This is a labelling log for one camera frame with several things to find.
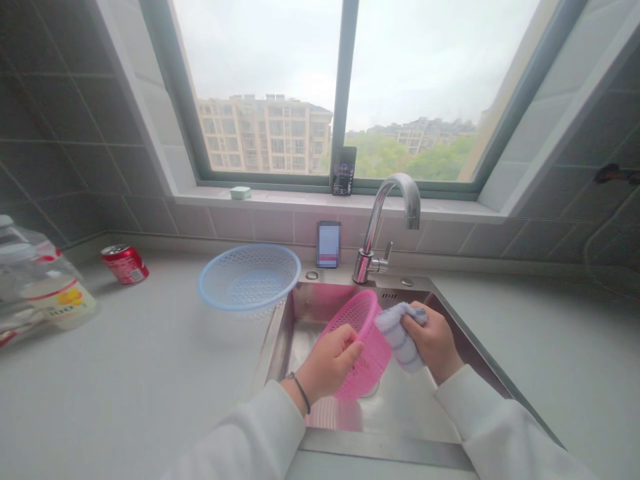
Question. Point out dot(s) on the person's right fingers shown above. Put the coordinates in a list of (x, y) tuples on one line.
[(417, 315)]

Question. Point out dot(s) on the white blue-striped dish cloth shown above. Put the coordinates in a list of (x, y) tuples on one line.
[(400, 332)]

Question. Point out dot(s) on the stainless steel sink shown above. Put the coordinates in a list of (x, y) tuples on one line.
[(380, 400)]

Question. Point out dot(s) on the clear plastic oil bottle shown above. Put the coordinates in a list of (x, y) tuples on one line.
[(37, 285)]

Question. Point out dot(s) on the smartphone with dark screen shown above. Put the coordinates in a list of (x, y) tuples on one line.
[(344, 171)]

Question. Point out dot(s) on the small green box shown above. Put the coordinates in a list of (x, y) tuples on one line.
[(240, 192)]

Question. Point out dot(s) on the chrome faucet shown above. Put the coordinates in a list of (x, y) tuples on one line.
[(382, 235)]

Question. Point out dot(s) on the person's left hand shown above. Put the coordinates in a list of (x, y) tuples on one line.
[(327, 362)]

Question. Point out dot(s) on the window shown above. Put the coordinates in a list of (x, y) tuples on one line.
[(350, 90)]

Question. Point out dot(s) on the person's right hand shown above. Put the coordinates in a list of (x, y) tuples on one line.
[(434, 345)]

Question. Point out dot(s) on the blue plastic basket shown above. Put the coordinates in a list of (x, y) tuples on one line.
[(248, 280)]

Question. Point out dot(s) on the pink plastic basket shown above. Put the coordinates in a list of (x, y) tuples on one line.
[(361, 345)]

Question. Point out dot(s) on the smartphone with white screen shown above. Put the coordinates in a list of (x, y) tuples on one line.
[(328, 245)]

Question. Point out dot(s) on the red soda can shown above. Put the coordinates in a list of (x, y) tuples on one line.
[(125, 264)]

